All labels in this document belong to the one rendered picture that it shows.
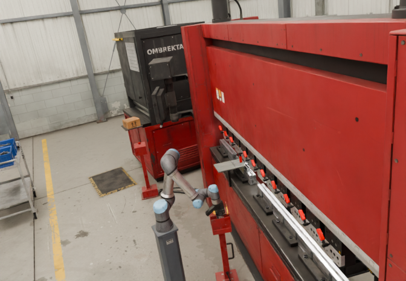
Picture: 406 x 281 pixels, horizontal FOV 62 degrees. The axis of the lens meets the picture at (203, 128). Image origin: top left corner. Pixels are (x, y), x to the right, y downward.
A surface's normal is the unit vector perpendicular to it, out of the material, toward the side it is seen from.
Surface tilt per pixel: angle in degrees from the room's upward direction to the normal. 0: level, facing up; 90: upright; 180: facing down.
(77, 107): 90
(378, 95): 90
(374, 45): 90
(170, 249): 90
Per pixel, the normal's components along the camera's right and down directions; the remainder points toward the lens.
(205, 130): 0.22, 0.29
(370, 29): -0.97, 0.19
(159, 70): 0.00, 0.32
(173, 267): 0.44, 0.23
